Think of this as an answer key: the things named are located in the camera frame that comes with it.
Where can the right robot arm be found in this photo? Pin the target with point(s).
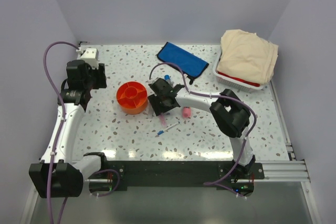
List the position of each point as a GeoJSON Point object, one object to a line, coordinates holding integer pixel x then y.
{"type": "Point", "coordinates": [231, 115]}

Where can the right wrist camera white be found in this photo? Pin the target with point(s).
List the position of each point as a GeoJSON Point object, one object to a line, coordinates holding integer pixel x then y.
{"type": "Point", "coordinates": [152, 80]}

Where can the blue cap white pen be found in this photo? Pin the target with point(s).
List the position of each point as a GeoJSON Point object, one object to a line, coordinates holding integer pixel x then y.
{"type": "Point", "coordinates": [160, 132]}

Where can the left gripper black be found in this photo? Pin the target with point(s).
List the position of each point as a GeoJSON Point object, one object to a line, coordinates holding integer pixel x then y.
{"type": "Point", "coordinates": [100, 73]}

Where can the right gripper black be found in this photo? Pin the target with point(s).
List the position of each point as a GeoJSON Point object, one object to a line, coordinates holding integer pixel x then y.
{"type": "Point", "coordinates": [153, 99]}

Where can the pink patterned tube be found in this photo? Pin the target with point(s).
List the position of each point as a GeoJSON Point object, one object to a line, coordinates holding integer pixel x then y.
{"type": "Point", "coordinates": [186, 112]}

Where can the white plastic basket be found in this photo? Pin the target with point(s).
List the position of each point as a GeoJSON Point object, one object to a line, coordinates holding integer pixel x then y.
{"type": "Point", "coordinates": [240, 85]}

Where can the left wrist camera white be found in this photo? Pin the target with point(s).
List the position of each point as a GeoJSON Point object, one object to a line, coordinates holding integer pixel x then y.
{"type": "Point", "coordinates": [89, 55]}

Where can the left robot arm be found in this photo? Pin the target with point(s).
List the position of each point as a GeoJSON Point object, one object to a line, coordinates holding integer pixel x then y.
{"type": "Point", "coordinates": [55, 175]}

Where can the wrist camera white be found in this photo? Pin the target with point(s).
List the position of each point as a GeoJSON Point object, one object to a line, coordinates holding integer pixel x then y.
{"type": "Point", "coordinates": [152, 80]}
{"type": "Point", "coordinates": [89, 55]}

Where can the orange round organizer container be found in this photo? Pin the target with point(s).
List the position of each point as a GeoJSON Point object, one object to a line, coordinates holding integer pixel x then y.
{"type": "Point", "coordinates": [132, 97]}

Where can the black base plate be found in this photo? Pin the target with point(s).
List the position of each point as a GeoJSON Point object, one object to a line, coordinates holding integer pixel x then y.
{"type": "Point", "coordinates": [121, 175]}

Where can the aluminium rail frame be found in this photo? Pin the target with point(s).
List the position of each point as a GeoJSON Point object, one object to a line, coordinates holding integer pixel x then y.
{"type": "Point", "coordinates": [54, 176]}

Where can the beige folded cloth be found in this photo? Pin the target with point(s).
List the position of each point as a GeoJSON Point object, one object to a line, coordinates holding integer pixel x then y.
{"type": "Point", "coordinates": [247, 56]}

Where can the red cloth in basket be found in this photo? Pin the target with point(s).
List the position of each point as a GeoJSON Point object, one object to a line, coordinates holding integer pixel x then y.
{"type": "Point", "coordinates": [240, 80]}

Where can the blue cap grey glue stick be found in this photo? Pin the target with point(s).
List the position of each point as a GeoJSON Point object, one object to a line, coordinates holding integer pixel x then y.
{"type": "Point", "coordinates": [167, 78]}

